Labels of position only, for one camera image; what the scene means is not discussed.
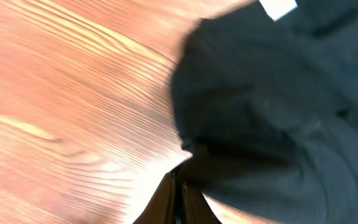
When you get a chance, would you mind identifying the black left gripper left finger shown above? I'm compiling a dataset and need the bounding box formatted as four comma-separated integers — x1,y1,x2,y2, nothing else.
134,172,177,224

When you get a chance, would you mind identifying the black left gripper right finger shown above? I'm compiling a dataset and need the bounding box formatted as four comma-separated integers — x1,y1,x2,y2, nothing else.
182,183,222,224

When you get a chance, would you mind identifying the black t-shirt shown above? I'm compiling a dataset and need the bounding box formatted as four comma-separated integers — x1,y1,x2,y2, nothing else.
172,1,358,224

